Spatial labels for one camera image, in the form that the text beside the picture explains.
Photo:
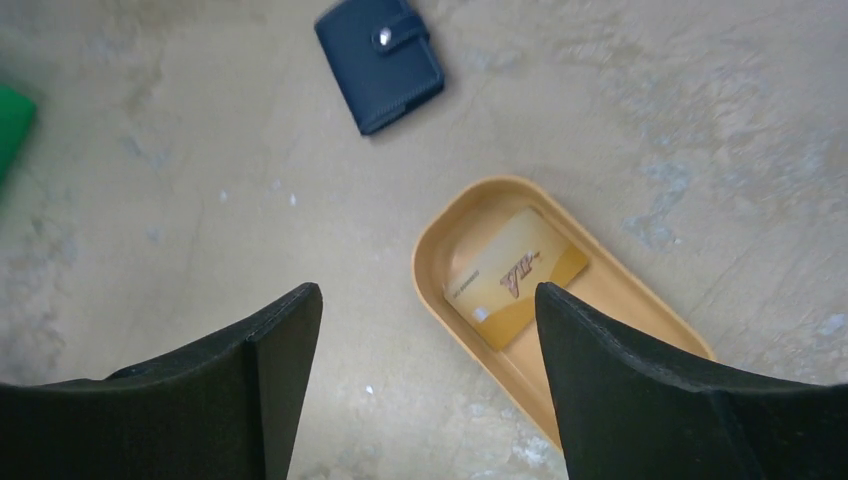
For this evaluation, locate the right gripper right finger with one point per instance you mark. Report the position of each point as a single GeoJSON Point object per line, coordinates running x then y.
{"type": "Point", "coordinates": [630, 406]}

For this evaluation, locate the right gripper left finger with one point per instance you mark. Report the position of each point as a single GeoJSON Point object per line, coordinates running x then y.
{"type": "Point", "coordinates": [226, 406]}

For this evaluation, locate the green plastic bin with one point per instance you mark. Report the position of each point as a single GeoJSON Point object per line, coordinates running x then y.
{"type": "Point", "coordinates": [17, 115]}

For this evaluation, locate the tan oval plastic tray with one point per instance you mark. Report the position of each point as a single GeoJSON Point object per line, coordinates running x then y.
{"type": "Point", "coordinates": [461, 230]}

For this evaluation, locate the blue leather card holder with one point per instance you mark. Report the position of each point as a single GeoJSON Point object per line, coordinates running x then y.
{"type": "Point", "coordinates": [380, 54]}

